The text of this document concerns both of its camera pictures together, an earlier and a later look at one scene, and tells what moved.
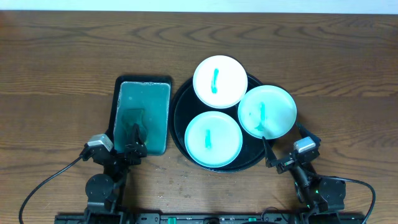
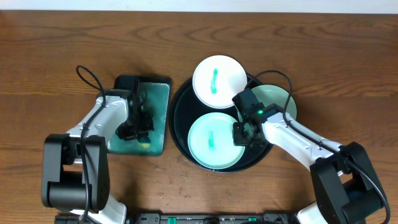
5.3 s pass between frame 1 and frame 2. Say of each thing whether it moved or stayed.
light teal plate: stayed
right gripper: moved
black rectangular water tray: stayed
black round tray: stayed
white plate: stayed
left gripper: moved
